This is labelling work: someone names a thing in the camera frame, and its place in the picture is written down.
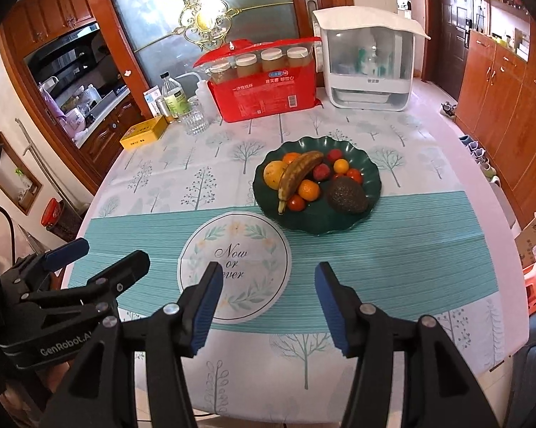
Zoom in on wall shelf with items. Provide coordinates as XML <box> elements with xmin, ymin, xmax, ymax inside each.
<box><xmin>470</xmin><ymin>0</ymin><xmax>536</xmax><ymax>61</ymax></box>

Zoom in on white squeeze bottle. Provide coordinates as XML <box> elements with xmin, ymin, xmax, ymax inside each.
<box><xmin>179</xmin><ymin>73</ymin><xmax>213</xmax><ymax>113</ymax></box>

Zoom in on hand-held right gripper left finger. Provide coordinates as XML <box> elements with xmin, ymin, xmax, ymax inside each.
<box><xmin>38</xmin><ymin>261</ymin><xmax>225</xmax><ymax>428</ymax></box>

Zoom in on small white blue box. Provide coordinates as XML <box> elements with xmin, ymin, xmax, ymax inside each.
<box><xmin>144</xmin><ymin>86</ymin><xmax>162</xmax><ymax>114</ymax></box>

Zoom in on black cable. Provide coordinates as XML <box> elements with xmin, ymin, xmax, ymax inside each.
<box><xmin>0</xmin><ymin>206</ymin><xmax>15</xmax><ymax>257</ymax></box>

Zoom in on row of shoes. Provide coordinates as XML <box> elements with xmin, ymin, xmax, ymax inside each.
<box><xmin>441</xmin><ymin>102</ymin><xmax>501</xmax><ymax>184</ymax></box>

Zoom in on frosted glass door gold ornament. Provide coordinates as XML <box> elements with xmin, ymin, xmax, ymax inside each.
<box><xmin>78</xmin><ymin>0</ymin><xmax>353</xmax><ymax>99</ymax></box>

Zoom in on red plastic container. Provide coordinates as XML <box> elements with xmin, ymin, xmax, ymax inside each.
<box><xmin>41</xmin><ymin>198</ymin><xmax>63</xmax><ymax>228</ymax></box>

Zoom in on blue chair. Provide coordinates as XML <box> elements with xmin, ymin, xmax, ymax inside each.
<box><xmin>495</xmin><ymin>312</ymin><xmax>536</xmax><ymax>428</ymax></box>

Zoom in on dark green scalloped plate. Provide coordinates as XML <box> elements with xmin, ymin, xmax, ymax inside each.
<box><xmin>252</xmin><ymin>138</ymin><xmax>382</xmax><ymax>235</ymax></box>

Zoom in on round yellow fruit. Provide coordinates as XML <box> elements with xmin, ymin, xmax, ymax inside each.
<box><xmin>263</xmin><ymin>160</ymin><xmax>289</xmax><ymax>190</ymax></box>

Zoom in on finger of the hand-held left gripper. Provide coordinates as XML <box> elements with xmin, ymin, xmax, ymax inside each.
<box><xmin>0</xmin><ymin>239</ymin><xmax>90</xmax><ymax>295</ymax></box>
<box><xmin>20</xmin><ymin>250</ymin><xmax>152</xmax><ymax>317</ymax></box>

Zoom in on red paper cup package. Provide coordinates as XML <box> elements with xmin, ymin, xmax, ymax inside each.
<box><xmin>193</xmin><ymin>38</ymin><xmax>324</xmax><ymax>122</ymax></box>

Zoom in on white bottle sterilizer cabinet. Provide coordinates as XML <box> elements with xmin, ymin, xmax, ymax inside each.
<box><xmin>311</xmin><ymin>6</ymin><xmax>431</xmax><ymax>110</ymax></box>

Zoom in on cardboard box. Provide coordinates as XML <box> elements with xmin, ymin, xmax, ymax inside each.
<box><xmin>515</xmin><ymin>209</ymin><xmax>536</xmax><ymax>272</ymax></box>

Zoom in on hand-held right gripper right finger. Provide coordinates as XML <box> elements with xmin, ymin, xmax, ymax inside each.
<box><xmin>313</xmin><ymin>261</ymin><xmax>485</xmax><ymax>428</ymax></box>

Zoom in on wooden kitchen wall cabinet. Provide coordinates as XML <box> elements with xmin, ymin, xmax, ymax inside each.
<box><xmin>2</xmin><ymin>0</ymin><xmax>95</xmax><ymax>54</ymax></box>

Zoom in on wooden floor cabinets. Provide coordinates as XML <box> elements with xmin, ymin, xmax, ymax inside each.
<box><xmin>455</xmin><ymin>29</ymin><xmax>536</xmax><ymax>228</ymax></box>

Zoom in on browned banana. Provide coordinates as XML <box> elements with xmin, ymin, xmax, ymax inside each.
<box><xmin>277</xmin><ymin>151</ymin><xmax>325</xmax><ymax>215</ymax></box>

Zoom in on clear bottle green label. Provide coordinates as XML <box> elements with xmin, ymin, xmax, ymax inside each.
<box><xmin>161</xmin><ymin>72</ymin><xmax>192</xmax><ymax>119</ymax></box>

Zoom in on clear glass tumbler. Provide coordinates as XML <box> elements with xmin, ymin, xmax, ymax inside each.
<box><xmin>184</xmin><ymin>102</ymin><xmax>208</xmax><ymax>136</ymax></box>

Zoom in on small mandarin orange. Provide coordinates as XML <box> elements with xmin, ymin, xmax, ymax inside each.
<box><xmin>299</xmin><ymin>179</ymin><xmax>321</xmax><ymax>201</ymax></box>

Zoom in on dark entrance door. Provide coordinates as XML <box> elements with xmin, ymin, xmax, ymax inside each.
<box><xmin>435</xmin><ymin>0</ymin><xmax>474</xmax><ymax>83</ymax></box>

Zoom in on dark avocado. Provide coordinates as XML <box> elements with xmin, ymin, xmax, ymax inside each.
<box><xmin>327</xmin><ymin>177</ymin><xmax>369</xmax><ymax>214</ymax></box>

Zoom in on yellow flat box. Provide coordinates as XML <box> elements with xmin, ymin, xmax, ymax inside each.
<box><xmin>119</xmin><ymin>115</ymin><xmax>168</xmax><ymax>149</ymax></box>

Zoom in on tree print tablecloth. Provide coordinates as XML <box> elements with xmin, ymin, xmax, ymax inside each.
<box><xmin>60</xmin><ymin>82</ymin><xmax>529</xmax><ymax>420</ymax></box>

